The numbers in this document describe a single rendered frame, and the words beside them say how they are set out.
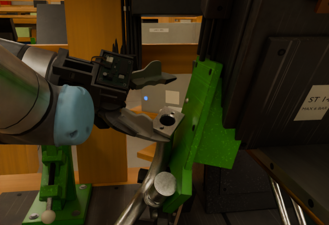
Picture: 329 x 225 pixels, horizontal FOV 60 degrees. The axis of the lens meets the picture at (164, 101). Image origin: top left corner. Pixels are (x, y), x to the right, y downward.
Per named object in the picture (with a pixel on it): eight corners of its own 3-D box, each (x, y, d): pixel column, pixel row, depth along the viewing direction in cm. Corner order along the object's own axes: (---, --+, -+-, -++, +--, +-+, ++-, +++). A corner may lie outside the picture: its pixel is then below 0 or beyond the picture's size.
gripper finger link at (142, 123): (167, 142, 41) (119, 102, 43) (157, 156, 46) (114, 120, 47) (179, 128, 43) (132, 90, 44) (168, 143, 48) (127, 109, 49)
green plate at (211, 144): (224, 201, 46) (268, 75, 42) (175, 192, 45) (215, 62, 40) (206, 167, 57) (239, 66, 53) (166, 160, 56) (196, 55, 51)
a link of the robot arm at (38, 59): (22, 101, 46) (39, 62, 51) (51, 107, 47) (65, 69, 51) (14, 74, 40) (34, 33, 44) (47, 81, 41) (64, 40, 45)
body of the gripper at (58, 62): (130, 96, 42) (45, 76, 40) (122, 122, 49) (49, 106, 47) (138, 56, 46) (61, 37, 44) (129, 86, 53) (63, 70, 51)
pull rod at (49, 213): (54, 226, 58) (51, 201, 56) (39, 227, 57) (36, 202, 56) (60, 210, 63) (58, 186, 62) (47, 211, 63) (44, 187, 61)
